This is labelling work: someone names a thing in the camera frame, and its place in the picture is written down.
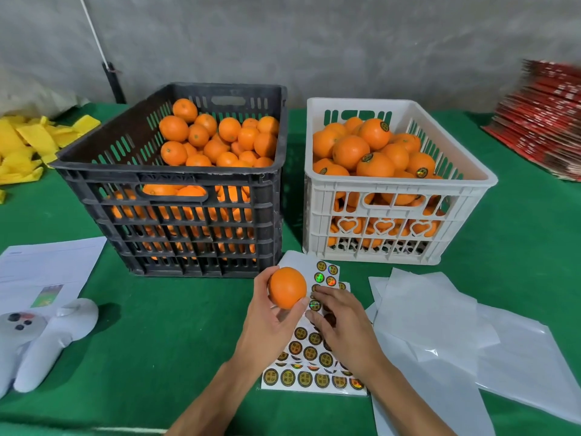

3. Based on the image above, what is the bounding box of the person's right hand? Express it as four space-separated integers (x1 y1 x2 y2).
306 284 392 382

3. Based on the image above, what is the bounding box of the person's left hand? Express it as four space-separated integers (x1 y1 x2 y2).
232 266 310 373

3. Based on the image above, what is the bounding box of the single orange fruit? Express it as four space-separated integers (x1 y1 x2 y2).
269 266 309 311

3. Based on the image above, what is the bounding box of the black plastic crate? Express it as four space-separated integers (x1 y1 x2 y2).
50 82 290 279

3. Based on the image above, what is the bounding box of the heap of labelled oranges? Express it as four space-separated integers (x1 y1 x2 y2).
312 116 446 253

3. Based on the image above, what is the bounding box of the pile of oranges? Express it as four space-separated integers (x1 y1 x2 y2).
111 97 281 260

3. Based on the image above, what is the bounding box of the white plastic crate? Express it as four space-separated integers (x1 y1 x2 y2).
303 97 499 266

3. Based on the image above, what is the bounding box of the white backing sheet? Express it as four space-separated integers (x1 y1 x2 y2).
472 304 581 425
366 268 501 436

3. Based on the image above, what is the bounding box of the green felt table cover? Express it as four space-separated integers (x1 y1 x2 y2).
0 102 581 436

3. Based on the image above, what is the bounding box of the white handheld controller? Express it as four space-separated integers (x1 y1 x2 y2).
0 297 99 398

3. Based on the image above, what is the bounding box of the white printed paper sheet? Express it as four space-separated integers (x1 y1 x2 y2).
0 236 108 314

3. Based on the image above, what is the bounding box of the stack of red cardboard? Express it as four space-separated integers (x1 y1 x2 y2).
483 59 581 182

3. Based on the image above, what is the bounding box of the pile of yellow bags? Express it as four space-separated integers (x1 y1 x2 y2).
0 113 102 204

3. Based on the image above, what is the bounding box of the beige woven sack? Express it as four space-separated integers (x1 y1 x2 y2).
0 68 83 119

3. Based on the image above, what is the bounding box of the white pole with black base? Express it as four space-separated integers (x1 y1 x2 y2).
77 0 127 104

